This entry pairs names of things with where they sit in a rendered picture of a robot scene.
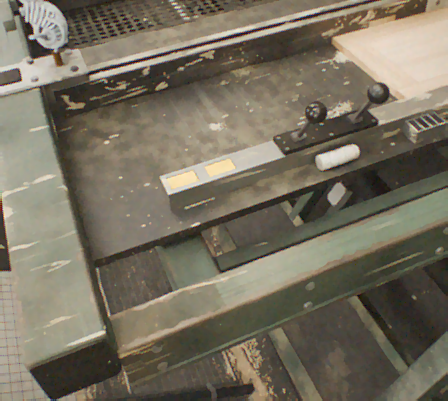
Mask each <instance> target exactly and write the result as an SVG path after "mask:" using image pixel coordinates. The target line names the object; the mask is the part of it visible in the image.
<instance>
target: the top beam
mask: <svg viewBox="0 0 448 401"><path fill-rule="evenodd" d="M15 20H16V21H15V24H16V28H17V30H15V31H10V32H5V29H4V27H3V24H2V21H1V18H0V68H1V67H5V66H9V65H12V64H16V63H21V62H25V61H26V60H27V59H29V58H33V59H35V58H34V56H33V52H32V45H31V42H30V38H29V36H28V32H27V29H26V25H25V22H24V19H23V16H21V12H20V15H19V16H15ZM0 189H1V196H2V204H3V210H4V217H5V225H6V231H7V241H8V253H9V260H10V268H11V274H12V282H13V289H14V296H15V303H16V310H17V317H18V325H19V331H20V339H21V346H22V353H23V360H24V366H25V368H26V369H27V371H28V372H30V374H31V375H32V376H33V379H34V380H35V382H36V383H37V384H38V386H39V387H40V388H41V390H42V391H43V392H44V393H45V394H46V395H47V397H48V398H49V399H51V400H57V399H59V398H62V397H64V396H67V395H71V394H73V393H75V392H78V391H80V390H82V389H85V388H87V387H90V386H91V385H94V384H96V383H98V382H101V381H103V380H106V379H108V378H112V377H114V376H116V375H118V374H119V373H120V371H121V370H122V364H121V361H120V359H119V358H118V356H117V354H116V351H115V350H114V346H113V343H112V340H111V336H110V333H109V330H108V323H107V319H106V317H107V311H106V307H105V304H104V300H103V297H102V293H101V291H100V287H99V284H98V280H97V277H96V273H95V271H94V267H93V264H92V260H91V257H90V253H89V250H88V247H87V244H86V240H85V237H84V230H83V227H82V224H81V220H80V217H79V213H78V209H77V206H76V203H75V200H74V196H73V193H72V189H71V186H70V182H69V180H68V176H67V173H66V169H65V166H64V160H63V156H62V153H61V149H60V146H59V142H58V139H57V136H56V133H55V129H54V126H53V122H52V119H51V116H50V113H49V109H48V106H47V99H46V96H45V93H44V89H43V86H42V85H41V86H37V87H33V88H29V89H26V90H23V91H19V92H15V93H11V94H8V95H5V96H0Z"/></svg>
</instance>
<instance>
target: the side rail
mask: <svg viewBox="0 0 448 401"><path fill-rule="evenodd" d="M447 256H448V187H446V188H444V189H442V190H439V191H437V192H434V193H431V194H429V195H426V196H424V197H422V198H419V199H417V200H414V201H411V202H409V203H406V204H404V205H399V206H397V207H394V208H391V209H389V210H386V211H384V212H381V213H378V214H377V215H374V216H371V217H369V218H366V219H364V220H361V221H358V222H356V223H354V224H351V225H349V226H346V227H344V228H338V229H336V230H333V231H331V232H329V233H326V234H324V235H321V236H318V237H316V238H313V239H310V240H308V241H306V242H304V243H301V244H298V245H296V246H293V247H290V248H288V249H285V250H284V251H278V252H276V253H273V254H270V255H268V256H265V257H263V258H261V259H258V260H256V261H253V262H250V263H248V264H245V265H243V266H240V267H238V268H236V269H233V270H230V271H228V272H225V273H223V274H217V275H215V276H213V277H210V278H208V279H205V280H203V281H200V282H197V283H195V284H193V285H190V286H188V287H185V288H183V289H180V290H177V291H175V292H172V293H170V294H168V295H163V296H160V297H157V298H155V299H152V300H149V301H148V302H145V303H143V304H140V305H137V306H135V307H132V308H129V309H128V310H125V311H123V312H120V313H117V314H115V315H109V316H108V317H109V319H110V321H111V324H112V328H113V332H114V335H115V338H116V341H117V345H118V349H119V350H117V351H116V354H117V356H118V358H119V359H120V361H121V363H122V365H123V368H124V370H125V372H126V375H127V377H128V379H129V381H130V384H131V386H132V388H133V389H135V388H137V387H139V386H142V385H144V384H146V383H149V382H151V381H155V380H157V379H160V378H162V377H164V376H167V375H169V374H171V373H174V372H175V371H178V370H180V369H182V368H185V367H187V366H189V365H192V364H194V363H195V362H200V361H203V360H205V359H207V358H210V357H212V356H214V355H217V354H218V353H220V352H223V351H225V350H228V349H230V348H232V347H235V346H237V345H239V344H241V343H243V342H246V341H250V340H253V339H255V338H257V337H260V336H262V335H263V334H266V333H268V332H271V331H273V330H275V329H278V328H280V327H282V326H285V325H286V324H288V323H291V322H293V321H296V320H300V319H303V318H305V317H307V316H309V315H311V314H313V313H316V312H318V311H321V310H323V309H325V308H328V307H330V306H331V305H334V304H336V303H339V302H341V301H343V300H346V299H348V298H350V297H355V296H356V295H359V294H361V293H364V292H366V291H368V290H371V289H373V288H375V287H377V286H379V285H381V284H384V283H386V282H389V281H391V280H393V279H396V278H398V277H400V276H402V275H404V274H409V273H411V272H414V271H416V270H418V269H421V268H422V267H424V266H427V265H429V264H432V263H434V262H436V261H439V260H441V259H443V258H445V257H447Z"/></svg>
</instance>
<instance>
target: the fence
mask: <svg viewBox="0 0 448 401"><path fill-rule="evenodd" d="M368 111H369V112H370V113H371V114H373V115H374V116H375V117H377V119H378V120H379V122H378V125H377V126H375V127H372V128H369V129H366V130H363V131H360V132H357V133H354V134H352V135H348V136H342V137H339V138H336V139H333V140H331V141H328V142H325V143H322V144H319V145H316V146H313V147H310V148H308V149H305V150H302V151H299V152H296V153H293V154H290V155H287V156H285V155H284V154H283V153H282V151H281V150H280V149H279V147H278V146H277V145H276V144H275V142H274V141H273V140H272V141H269V142H266V143H263V144H260V145H257V146H254V147H251V148H248V149H245V150H242V151H239V152H236V153H233V154H230V155H227V156H224V157H221V158H215V159H212V160H209V161H206V162H203V163H200V164H197V165H194V166H191V167H188V168H185V169H182V170H179V171H176V172H173V173H170V174H167V175H164V176H161V177H160V182H161V185H162V190H163V194H164V196H165V198H166V200H167V202H168V204H169V207H170V209H171V210H173V209H176V208H179V207H182V206H185V205H191V204H193V203H196V202H199V201H202V200H205V199H208V198H211V197H214V196H215V195H218V194H221V193H224V192H227V191H230V190H233V189H236V188H238V187H241V186H244V185H247V184H250V183H253V182H259V181H261V180H264V179H267V178H270V177H273V176H275V175H278V174H281V173H284V172H286V171H289V170H292V169H295V168H298V167H301V166H304V165H307V164H309V163H312V162H315V158H316V156H318V155H321V154H324V153H327V152H330V151H332V150H335V149H338V148H341V147H344V146H347V145H352V144H354V145H356V146H357V147H360V146H363V145H366V144H369V143H372V142H375V141H377V140H380V139H383V138H386V137H392V136H395V135H397V134H399V133H402V129H403V126H404V122H405V121H406V120H409V119H412V118H415V117H418V116H421V115H426V114H429V113H432V112H435V113H436V114H437V115H438V116H441V117H442V118H445V117H448V85H446V86H443V87H440V88H437V89H434V90H431V91H428V92H425V93H419V94H416V95H413V96H410V97H407V98H404V99H401V100H399V101H395V102H392V103H389V104H386V105H383V106H380V107H377V108H375V109H371V110H368ZM228 158H230V159H231V161H232V162H233V164H234V165H235V167H236V169H233V170H230V171H227V172H224V173H221V174H218V175H215V176H213V177H210V176H209V175H208V173H207V171H206V169H205V168H204V167H205V166H207V165H210V164H214V163H216V162H219V161H222V160H225V159H228ZM192 170H193V171H194V173H195V175H196V177H197V178H198V180H199V181H198V182H192V183H189V184H186V185H183V186H180V187H177V188H174V189H171V188H170V186H169V182H168V181H167V179H169V178H171V177H174V176H177V175H180V174H183V173H187V172H190V171H192Z"/></svg>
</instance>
